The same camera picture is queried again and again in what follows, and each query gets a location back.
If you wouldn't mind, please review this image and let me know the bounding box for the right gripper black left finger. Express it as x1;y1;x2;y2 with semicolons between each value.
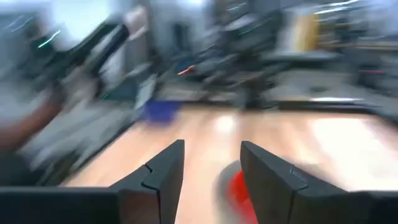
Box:
0;139;185;224

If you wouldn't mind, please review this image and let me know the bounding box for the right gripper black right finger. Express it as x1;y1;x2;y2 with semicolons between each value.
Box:
240;140;398;224

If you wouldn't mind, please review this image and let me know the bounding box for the red plastic bowl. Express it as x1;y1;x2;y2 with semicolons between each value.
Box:
226;169;259;224

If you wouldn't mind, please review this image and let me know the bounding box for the large grey bowl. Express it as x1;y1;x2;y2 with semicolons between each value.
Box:
213;160;246;224

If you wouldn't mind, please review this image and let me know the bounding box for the blue bowl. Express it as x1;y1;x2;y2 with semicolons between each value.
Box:
141;99;182;124

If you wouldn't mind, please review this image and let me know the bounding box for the black aluminium table frame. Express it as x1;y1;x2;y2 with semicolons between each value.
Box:
186;98;398;119

